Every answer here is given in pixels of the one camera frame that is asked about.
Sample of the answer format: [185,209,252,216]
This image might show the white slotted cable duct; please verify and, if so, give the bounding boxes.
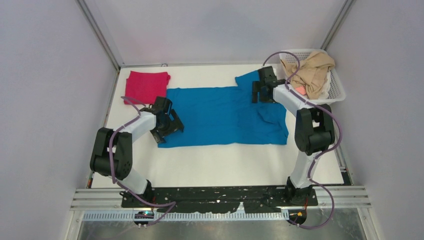
[82,210,289,222]

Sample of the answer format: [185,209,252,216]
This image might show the folded red t shirt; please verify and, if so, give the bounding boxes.
[124,71,171,104]

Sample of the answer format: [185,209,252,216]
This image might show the white garment in basket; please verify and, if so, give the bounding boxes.
[318,71,332,100]

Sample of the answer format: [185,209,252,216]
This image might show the beige t shirt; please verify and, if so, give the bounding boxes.
[281,50,335,100]

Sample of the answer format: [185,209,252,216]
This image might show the aluminium frame rail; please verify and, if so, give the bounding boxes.
[75,0,121,72]

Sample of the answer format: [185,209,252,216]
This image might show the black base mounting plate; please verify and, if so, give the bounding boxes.
[120,185,319,215]

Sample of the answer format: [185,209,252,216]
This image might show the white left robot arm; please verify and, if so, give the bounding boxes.
[89,96,184,207]

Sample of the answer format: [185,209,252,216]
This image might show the white plastic laundry basket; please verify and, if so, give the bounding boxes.
[279,49,346,104]

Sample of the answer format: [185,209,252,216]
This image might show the blue t shirt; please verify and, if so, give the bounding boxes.
[157,71,289,149]

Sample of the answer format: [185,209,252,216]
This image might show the pink garment in basket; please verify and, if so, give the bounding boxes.
[295,86,307,96]

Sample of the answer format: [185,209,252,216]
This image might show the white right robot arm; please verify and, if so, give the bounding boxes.
[252,66,335,205]

